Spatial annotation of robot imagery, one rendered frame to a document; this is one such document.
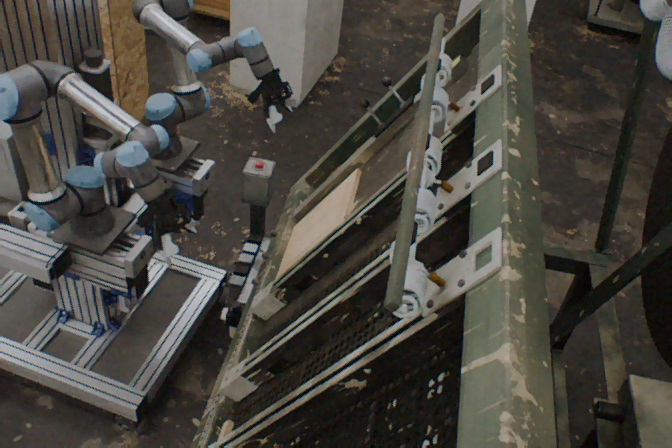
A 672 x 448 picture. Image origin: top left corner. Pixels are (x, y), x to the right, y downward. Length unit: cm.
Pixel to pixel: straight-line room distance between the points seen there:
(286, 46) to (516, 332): 389
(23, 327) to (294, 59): 254
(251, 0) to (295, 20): 33
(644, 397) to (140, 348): 235
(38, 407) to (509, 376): 262
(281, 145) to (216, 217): 84
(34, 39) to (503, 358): 183
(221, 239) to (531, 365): 301
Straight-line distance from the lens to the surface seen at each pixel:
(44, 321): 334
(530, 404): 102
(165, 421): 321
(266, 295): 228
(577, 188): 485
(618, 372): 271
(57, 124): 252
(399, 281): 106
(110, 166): 190
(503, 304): 110
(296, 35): 471
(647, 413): 126
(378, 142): 243
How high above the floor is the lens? 273
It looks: 40 degrees down
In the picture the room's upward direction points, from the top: 7 degrees clockwise
